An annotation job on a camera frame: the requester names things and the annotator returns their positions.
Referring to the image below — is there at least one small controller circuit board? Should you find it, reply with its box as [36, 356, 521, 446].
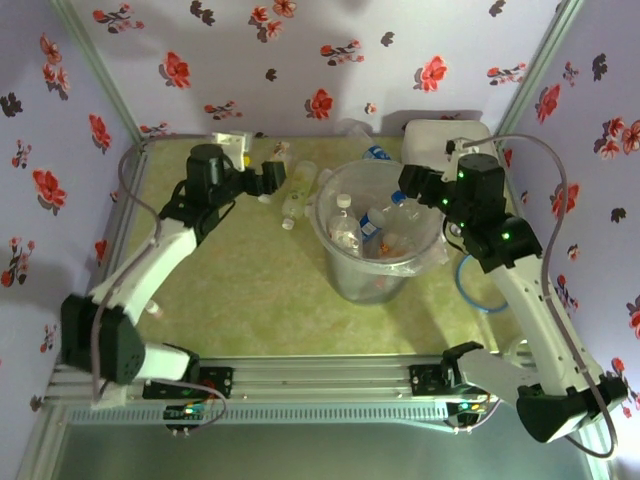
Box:
[447, 399, 489, 417]
[164, 403, 207, 421]

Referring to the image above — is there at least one aluminium corner post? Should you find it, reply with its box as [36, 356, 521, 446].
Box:
[49, 0, 151, 149]
[492, 0, 586, 144]

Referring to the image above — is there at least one translucent pale plastic bottle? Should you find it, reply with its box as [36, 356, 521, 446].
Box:
[279, 160, 320, 231]

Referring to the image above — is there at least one left arm grey cable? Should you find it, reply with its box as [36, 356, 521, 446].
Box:
[91, 132, 216, 409]

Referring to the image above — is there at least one blue label water bottle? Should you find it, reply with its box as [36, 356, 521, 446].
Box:
[360, 143, 396, 162]

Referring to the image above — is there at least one clear bottle orange label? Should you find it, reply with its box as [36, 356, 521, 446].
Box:
[377, 234, 417, 259]

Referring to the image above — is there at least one clear plastic bin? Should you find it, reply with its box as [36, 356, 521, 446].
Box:
[305, 158, 446, 306]

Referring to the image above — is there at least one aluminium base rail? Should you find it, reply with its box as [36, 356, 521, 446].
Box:
[47, 353, 506, 407]

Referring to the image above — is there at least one white tape roll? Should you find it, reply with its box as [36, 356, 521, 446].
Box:
[504, 337, 531, 371]

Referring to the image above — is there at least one slotted grey cable duct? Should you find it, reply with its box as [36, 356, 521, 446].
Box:
[64, 405, 451, 426]

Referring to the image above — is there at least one clear bottle white cap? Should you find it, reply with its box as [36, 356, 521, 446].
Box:
[327, 193, 364, 257]

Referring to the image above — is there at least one clear bottle blue cap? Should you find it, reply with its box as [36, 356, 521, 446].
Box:
[391, 191, 424, 224]

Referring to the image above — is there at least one blue hose ring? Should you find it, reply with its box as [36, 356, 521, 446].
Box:
[453, 254, 509, 315]

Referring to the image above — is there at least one white rectangular case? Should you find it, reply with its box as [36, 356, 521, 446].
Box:
[402, 118, 503, 176]

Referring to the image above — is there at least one crushed clear bottle blue label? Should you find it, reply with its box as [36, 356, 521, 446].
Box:
[359, 209, 389, 246]

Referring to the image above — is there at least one clear unlabelled plastic bottle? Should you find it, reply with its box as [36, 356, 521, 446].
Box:
[338, 118, 375, 149]

